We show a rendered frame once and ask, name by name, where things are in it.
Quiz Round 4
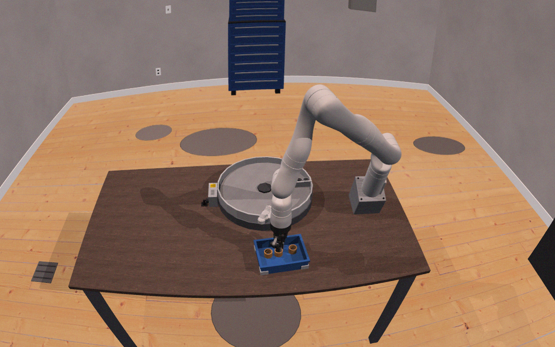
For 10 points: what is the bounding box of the blue crate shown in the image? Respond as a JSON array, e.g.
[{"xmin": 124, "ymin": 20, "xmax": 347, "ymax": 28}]
[{"xmin": 253, "ymin": 234, "xmax": 310, "ymax": 275}]

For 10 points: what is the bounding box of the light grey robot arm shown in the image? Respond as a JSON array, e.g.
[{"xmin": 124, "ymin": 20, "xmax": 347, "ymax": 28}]
[{"xmin": 258, "ymin": 84, "xmax": 402, "ymax": 228}]

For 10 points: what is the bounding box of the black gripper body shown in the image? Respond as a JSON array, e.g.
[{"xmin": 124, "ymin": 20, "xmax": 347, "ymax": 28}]
[{"xmin": 270, "ymin": 223, "xmax": 291, "ymax": 241}]

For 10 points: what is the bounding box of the grey round turntable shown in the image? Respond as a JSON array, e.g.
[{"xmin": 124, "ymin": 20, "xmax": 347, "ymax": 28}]
[{"xmin": 201, "ymin": 157, "xmax": 313, "ymax": 231}]

